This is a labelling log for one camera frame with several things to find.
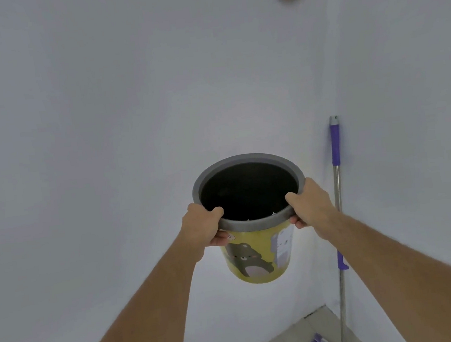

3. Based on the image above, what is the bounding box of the person's right hand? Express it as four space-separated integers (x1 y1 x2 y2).
283 175 341 244

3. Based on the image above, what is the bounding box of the person's left hand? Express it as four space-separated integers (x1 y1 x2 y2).
178 200 234 265

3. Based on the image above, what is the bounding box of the yellow bear print waste bin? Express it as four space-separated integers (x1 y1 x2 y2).
189 148 316 290

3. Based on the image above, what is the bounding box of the person's right forearm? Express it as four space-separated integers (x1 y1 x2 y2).
312 197 451 342

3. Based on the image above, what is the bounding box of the person's left forearm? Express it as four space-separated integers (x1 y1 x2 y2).
58 229 216 342

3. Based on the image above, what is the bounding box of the purple handled mop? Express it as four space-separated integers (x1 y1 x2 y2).
281 115 363 342

